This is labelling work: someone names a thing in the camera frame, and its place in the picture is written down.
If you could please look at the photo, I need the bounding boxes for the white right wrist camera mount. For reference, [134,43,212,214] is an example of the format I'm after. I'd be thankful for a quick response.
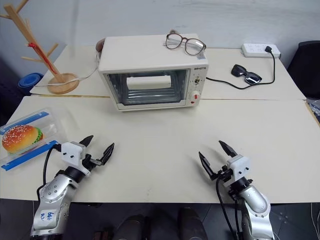
[226,154,251,187]

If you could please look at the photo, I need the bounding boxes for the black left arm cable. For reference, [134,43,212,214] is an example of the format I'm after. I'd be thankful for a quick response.
[36,143,62,201]

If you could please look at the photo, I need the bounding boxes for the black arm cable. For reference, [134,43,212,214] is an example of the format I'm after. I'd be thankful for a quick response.
[214,177,240,240]
[36,143,62,201]

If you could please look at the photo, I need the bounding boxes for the clear container with blue clips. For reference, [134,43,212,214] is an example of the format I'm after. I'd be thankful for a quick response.
[0,106,66,172]

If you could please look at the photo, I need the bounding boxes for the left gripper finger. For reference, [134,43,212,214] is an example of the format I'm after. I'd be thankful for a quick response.
[79,135,94,149]
[97,142,115,166]

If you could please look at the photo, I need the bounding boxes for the brown rounded object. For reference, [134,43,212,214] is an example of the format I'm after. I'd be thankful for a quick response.
[95,38,105,55]

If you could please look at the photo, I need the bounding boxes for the dark rounded shape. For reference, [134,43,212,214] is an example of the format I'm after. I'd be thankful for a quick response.
[177,206,207,240]
[116,214,151,240]

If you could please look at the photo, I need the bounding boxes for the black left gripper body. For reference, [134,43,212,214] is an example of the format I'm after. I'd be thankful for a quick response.
[81,153,101,176]

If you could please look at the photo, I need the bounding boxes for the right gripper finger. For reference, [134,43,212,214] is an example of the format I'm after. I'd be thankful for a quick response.
[218,140,237,159]
[198,151,217,181]

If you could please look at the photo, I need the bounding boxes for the brown frame clear eyeglasses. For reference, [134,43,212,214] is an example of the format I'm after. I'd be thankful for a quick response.
[164,33,207,56]

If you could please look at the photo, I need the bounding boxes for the black chair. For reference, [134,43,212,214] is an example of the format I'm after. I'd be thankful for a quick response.
[286,40,320,100]

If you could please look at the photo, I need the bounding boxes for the white power strip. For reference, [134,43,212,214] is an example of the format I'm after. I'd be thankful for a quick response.
[240,42,282,59]

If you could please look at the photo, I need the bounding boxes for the wooden cup tree stand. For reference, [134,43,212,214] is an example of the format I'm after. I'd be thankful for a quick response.
[0,0,80,95]

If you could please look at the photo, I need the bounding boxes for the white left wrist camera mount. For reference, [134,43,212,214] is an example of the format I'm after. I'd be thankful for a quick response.
[61,141,85,168]

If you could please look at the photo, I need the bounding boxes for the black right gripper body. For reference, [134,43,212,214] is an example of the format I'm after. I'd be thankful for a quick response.
[214,165,232,182]

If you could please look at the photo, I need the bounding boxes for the toy hamburger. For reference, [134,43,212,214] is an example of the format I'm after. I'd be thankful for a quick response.
[1,124,44,154]

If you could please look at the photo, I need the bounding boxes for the white cord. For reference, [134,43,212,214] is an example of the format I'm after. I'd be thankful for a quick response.
[33,51,102,88]

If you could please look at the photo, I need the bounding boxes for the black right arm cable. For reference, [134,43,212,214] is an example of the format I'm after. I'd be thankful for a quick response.
[214,177,240,240]

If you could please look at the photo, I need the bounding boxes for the black sunglasses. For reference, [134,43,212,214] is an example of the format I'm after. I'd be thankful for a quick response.
[230,64,263,85]

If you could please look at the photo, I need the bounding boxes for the blue patterned box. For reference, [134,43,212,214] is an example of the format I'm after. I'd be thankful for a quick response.
[304,98,320,125]

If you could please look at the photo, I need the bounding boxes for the white toaster oven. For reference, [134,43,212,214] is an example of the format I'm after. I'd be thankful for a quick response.
[97,33,209,113]

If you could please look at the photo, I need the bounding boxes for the black plug and power cable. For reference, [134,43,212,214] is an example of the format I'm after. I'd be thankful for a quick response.
[205,45,276,90]

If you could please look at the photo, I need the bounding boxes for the red string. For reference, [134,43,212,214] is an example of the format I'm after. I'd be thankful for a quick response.
[27,42,57,75]

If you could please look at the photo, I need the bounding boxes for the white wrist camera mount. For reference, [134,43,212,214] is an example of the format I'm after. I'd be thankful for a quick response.
[61,141,85,168]
[226,154,251,187]

